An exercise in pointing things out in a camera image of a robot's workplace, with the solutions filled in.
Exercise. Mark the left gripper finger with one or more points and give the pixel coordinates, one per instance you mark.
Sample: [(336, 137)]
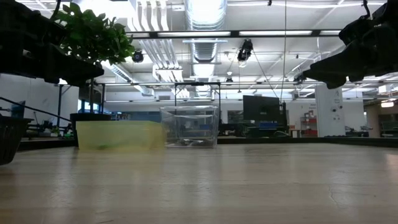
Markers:
[(74, 71)]

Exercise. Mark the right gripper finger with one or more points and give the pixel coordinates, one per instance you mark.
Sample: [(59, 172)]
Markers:
[(335, 70)]

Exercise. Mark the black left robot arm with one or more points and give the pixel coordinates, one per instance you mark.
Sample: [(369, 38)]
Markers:
[(18, 12)]

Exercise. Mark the black ceiling spotlight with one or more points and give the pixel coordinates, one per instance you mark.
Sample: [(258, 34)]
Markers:
[(299, 78), (245, 49), (137, 56)]

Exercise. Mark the green potted plant black pot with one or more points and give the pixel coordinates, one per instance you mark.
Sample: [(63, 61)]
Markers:
[(93, 34)]

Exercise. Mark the white pillar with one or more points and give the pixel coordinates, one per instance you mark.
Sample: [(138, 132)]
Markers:
[(329, 118)]

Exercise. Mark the small blue screen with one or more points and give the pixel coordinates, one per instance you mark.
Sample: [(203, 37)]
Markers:
[(18, 109)]

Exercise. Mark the red shelf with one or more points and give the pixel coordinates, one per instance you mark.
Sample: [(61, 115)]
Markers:
[(308, 126)]

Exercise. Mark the yellow plastic bin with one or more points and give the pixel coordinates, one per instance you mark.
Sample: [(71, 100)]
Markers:
[(121, 135)]

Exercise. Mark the black background monitor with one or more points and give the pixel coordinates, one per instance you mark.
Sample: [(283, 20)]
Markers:
[(261, 109)]

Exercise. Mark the black basket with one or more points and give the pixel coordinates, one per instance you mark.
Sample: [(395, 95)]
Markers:
[(12, 140)]

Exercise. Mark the clear plastic bin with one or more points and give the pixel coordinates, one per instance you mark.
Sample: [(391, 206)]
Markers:
[(189, 124)]

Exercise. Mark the black pipe frame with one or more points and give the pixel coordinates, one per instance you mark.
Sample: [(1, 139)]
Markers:
[(196, 84)]

